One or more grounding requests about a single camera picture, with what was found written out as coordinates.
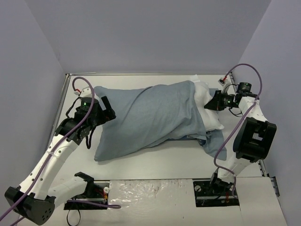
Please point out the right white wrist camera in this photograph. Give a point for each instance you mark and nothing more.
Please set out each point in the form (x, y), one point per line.
(225, 83)

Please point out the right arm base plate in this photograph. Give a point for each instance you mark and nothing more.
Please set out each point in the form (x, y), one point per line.
(212, 196)

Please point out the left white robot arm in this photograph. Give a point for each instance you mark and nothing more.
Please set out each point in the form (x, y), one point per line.
(35, 199)

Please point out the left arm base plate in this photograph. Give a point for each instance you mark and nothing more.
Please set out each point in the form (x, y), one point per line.
(97, 195)

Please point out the blue pillowcase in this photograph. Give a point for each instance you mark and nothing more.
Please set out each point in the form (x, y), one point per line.
(150, 116)

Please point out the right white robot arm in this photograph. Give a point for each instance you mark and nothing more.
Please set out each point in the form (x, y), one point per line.
(254, 137)

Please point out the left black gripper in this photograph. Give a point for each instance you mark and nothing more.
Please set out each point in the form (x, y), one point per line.
(102, 113)

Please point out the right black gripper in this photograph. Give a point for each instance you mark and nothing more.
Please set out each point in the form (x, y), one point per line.
(218, 100)

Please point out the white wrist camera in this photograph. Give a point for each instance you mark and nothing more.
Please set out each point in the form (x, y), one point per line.
(85, 92)
(225, 83)

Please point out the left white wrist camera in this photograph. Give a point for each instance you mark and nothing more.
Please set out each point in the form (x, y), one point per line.
(85, 92)

